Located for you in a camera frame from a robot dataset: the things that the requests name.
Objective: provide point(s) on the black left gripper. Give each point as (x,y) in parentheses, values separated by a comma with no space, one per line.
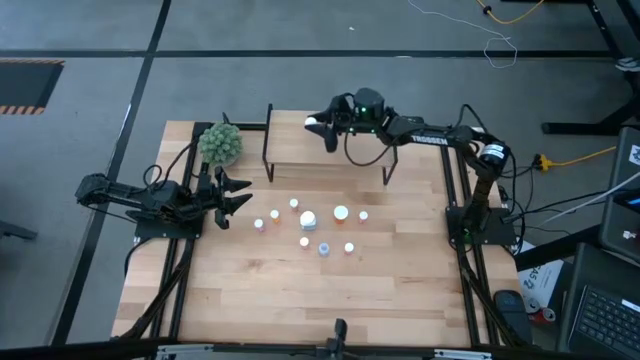
(207,200)

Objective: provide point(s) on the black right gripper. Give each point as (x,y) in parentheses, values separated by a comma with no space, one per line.
(367,107)

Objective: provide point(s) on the small purple pill bottle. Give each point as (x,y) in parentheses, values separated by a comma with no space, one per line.
(258,224)

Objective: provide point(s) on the small orange pill bottle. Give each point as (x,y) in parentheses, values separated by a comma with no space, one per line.
(274,215)

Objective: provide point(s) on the small salmon pill bottle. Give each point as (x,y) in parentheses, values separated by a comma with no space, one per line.
(349,248)
(363,216)
(294,203)
(304,242)

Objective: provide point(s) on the large white blue-label bottle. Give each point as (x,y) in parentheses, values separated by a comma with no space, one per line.
(308,220)

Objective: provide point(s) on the large orange pill bottle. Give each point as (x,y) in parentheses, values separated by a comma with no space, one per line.
(341,214)

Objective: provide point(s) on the clear bottle ribbed white cap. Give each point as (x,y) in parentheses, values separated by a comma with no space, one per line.
(324,249)

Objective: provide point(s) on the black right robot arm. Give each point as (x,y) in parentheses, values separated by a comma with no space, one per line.
(430,139)

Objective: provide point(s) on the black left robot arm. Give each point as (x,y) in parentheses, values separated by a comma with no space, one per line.
(115,192)

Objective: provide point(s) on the wooden shelf with black legs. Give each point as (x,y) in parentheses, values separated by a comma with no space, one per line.
(295,145)

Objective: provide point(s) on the green potted plant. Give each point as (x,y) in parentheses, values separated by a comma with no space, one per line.
(220,144)

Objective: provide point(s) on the black chair leg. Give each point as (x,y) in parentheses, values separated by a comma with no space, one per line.
(17,231)

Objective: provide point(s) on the black hazard-striped floor mat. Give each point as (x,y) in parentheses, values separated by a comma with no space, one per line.
(25,85)

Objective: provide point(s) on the black desk bar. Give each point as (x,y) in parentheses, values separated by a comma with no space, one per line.
(555,248)

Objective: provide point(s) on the white cardboard box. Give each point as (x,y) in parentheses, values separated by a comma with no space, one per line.
(540,280)

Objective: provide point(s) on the red drinks can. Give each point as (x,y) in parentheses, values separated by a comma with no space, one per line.
(546,315)

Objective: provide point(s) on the dark laptop lid with sticker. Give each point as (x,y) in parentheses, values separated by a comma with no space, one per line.
(617,220)

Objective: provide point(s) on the person's shoe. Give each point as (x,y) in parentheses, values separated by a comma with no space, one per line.
(629,64)

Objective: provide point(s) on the black laptop with keyboard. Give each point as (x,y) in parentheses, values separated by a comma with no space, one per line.
(600,320)

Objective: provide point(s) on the black aluminium extrusion frame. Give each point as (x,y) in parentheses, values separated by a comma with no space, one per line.
(199,129)

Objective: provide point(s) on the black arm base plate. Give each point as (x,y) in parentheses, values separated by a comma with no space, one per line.
(150,231)
(502,235)

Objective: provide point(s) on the grey frame crossbar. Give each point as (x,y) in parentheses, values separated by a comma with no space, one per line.
(200,350)

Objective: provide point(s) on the black desk frame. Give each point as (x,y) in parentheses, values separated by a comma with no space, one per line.
(575,127)

